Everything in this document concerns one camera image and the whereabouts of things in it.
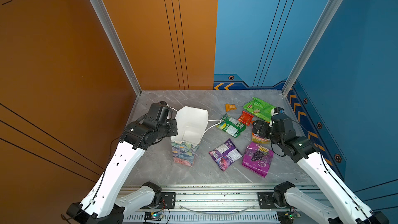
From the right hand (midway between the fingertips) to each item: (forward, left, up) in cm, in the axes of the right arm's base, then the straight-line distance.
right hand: (258, 125), depth 76 cm
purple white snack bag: (-7, +15, -18) cm, 25 cm away
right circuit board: (-35, -11, -23) cm, 43 cm away
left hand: (-3, +40, +6) cm, 41 cm away
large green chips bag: (+26, -12, -20) cm, 35 cm away
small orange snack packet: (+28, +10, -19) cm, 35 cm away
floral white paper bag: (+6, +34, -7) cm, 35 cm away
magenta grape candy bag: (-11, -1, -16) cm, 19 cm away
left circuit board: (-35, +51, -22) cm, 65 cm away
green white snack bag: (+12, +10, -18) cm, 24 cm away
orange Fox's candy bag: (+2, -5, -19) cm, 19 cm away
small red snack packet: (+19, -1, -20) cm, 27 cm away
